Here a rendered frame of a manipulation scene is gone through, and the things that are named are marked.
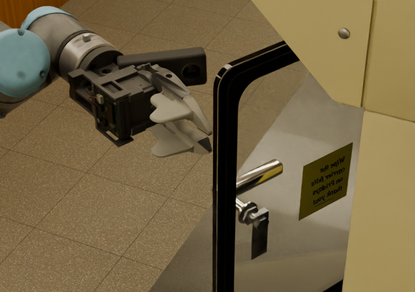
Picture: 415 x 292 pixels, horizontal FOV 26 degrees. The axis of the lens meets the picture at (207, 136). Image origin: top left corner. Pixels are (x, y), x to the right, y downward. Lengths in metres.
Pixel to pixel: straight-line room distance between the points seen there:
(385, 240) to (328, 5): 0.22
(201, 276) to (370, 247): 0.48
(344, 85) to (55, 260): 2.03
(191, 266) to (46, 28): 0.38
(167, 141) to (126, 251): 1.62
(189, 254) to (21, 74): 0.39
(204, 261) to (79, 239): 1.50
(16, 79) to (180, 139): 0.21
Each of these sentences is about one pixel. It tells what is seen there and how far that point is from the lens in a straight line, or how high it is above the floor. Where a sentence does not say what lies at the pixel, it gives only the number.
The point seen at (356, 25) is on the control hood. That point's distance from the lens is 0.69.
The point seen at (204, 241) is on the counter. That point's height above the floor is 0.94.
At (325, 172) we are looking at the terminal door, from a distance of 1.00.
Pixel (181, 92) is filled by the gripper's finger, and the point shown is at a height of 1.24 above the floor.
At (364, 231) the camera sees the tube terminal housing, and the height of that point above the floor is 1.29.
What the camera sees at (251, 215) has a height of 1.20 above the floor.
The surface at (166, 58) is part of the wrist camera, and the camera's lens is 1.15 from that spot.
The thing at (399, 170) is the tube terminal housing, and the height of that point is 1.36.
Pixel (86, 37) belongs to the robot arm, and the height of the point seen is 1.24.
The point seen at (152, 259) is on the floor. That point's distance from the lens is 2.66.
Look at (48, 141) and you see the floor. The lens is 3.17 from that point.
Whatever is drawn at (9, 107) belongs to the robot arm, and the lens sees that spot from 1.20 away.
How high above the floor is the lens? 1.80
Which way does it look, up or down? 35 degrees down
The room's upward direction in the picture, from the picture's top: straight up
